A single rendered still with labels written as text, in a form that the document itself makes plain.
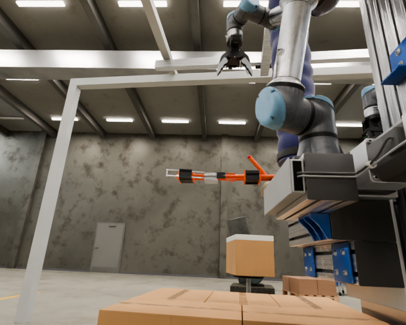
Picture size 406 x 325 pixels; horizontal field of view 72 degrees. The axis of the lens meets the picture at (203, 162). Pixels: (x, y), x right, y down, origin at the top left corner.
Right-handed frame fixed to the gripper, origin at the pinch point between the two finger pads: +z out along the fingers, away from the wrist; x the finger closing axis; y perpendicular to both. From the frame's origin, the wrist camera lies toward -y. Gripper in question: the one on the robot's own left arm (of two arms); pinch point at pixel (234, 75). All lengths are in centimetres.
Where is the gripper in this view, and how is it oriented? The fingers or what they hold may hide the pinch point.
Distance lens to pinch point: 126.9
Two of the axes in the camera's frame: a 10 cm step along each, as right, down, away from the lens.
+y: 0.4, 3.3, 9.4
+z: -0.4, 9.4, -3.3
